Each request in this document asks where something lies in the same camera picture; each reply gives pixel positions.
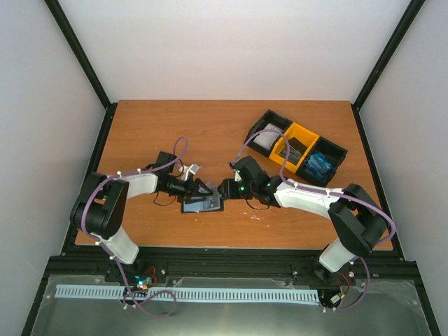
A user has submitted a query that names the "left black frame post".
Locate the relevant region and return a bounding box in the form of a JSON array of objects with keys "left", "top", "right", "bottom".
[{"left": 44, "top": 0, "right": 116, "bottom": 111}]

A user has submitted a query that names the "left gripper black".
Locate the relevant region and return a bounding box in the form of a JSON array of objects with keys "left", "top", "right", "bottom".
[{"left": 162, "top": 176, "right": 214, "bottom": 204}]

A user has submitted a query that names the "black frame post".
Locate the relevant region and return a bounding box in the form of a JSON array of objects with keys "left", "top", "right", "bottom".
[
  {"left": 44, "top": 0, "right": 116, "bottom": 111},
  {"left": 352, "top": 0, "right": 427, "bottom": 109}
]

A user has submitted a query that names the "black leather card holder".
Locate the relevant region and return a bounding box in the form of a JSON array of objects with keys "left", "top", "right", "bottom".
[{"left": 181, "top": 183, "right": 224, "bottom": 214}]

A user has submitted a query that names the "purple cable loop bottom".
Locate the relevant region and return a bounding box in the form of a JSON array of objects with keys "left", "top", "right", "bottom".
[{"left": 104, "top": 260, "right": 179, "bottom": 321}]

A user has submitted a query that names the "right black frame post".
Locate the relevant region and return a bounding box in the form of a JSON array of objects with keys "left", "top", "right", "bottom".
[{"left": 352, "top": 0, "right": 427, "bottom": 109}]

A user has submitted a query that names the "blue cards stack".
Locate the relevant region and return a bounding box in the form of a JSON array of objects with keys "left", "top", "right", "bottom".
[{"left": 305, "top": 153, "right": 334, "bottom": 181}]

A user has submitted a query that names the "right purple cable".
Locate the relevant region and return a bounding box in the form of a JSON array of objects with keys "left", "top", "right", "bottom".
[{"left": 237, "top": 128, "right": 398, "bottom": 311}]

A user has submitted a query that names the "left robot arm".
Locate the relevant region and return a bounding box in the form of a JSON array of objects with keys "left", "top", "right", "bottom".
[{"left": 70, "top": 151, "right": 218, "bottom": 282}]

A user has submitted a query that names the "yellow bin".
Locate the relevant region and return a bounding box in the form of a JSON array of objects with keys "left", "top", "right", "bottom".
[{"left": 269, "top": 122, "right": 319, "bottom": 172}]

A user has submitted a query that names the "green led circuit board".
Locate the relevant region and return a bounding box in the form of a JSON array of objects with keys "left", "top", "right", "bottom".
[{"left": 136, "top": 274, "right": 157, "bottom": 290}]

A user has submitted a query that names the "light blue cable duct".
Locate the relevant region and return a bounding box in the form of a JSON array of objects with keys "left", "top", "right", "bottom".
[{"left": 54, "top": 284, "right": 319, "bottom": 305}]

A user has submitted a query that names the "black bin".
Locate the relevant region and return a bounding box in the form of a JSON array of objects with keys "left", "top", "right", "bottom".
[
  {"left": 296, "top": 136, "right": 348, "bottom": 187},
  {"left": 245, "top": 110, "right": 293, "bottom": 157}
]

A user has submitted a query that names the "black cards stack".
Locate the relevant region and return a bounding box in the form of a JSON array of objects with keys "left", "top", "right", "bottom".
[{"left": 288, "top": 137, "right": 307, "bottom": 165}]

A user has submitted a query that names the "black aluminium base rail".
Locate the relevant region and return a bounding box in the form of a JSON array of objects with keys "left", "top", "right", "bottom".
[{"left": 45, "top": 246, "right": 419, "bottom": 288}]

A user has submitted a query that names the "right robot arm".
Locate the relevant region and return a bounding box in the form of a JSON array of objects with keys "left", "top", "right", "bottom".
[{"left": 218, "top": 156, "right": 396, "bottom": 283}]

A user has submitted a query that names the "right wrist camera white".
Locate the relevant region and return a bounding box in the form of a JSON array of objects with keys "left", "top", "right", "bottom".
[{"left": 229, "top": 162, "right": 242, "bottom": 182}]

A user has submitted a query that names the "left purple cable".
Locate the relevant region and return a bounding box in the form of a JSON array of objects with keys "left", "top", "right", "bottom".
[{"left": 82, "top": 136, "right": 190, "bottom": 262}]

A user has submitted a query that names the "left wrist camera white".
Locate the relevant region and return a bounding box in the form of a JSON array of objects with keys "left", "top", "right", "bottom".
[{"left": 179, "top": 164, "right": 201, "bottom": 181}]

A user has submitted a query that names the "white cards stack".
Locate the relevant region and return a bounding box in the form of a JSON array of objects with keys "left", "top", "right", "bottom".
[{"left": 253, "top": 123, "right": 281, "bottom": 149}]

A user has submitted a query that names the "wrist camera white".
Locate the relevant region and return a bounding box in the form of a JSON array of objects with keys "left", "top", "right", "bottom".
[
  {"left": 179, "top": 164, "right": 201, "bottom": 181},
  {"left": 229, "top": 162, "right": 242, "bottom": 182}
]

